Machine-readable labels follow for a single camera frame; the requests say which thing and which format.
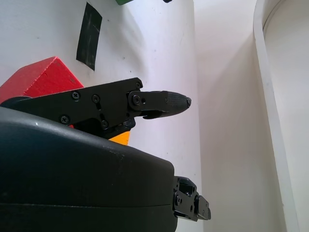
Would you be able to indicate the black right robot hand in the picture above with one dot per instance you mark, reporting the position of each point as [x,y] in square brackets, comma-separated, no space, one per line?
[72,181]

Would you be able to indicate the white curved panel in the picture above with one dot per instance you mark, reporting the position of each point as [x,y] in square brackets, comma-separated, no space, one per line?
[270,96]

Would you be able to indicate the yellow cube block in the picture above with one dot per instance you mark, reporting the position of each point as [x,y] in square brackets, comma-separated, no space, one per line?
[122,139]

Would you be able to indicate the red cube block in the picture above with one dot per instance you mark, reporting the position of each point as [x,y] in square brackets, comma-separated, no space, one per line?
[46,77]

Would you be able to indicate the green cube block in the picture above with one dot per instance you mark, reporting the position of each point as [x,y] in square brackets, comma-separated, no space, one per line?
[122,1]

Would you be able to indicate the black tape strip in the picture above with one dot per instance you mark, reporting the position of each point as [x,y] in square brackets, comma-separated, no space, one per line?
[88,36]

